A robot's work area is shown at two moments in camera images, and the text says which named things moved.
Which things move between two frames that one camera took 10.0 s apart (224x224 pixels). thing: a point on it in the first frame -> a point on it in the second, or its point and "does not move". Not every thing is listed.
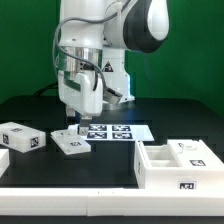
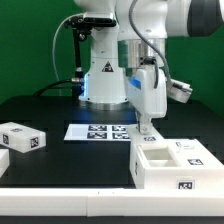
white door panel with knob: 194,154 does not move
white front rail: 112,202 does not move
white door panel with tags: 71,141 -> 136,138
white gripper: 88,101 -> 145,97
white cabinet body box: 156,168 does not move
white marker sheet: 118,133 does not move
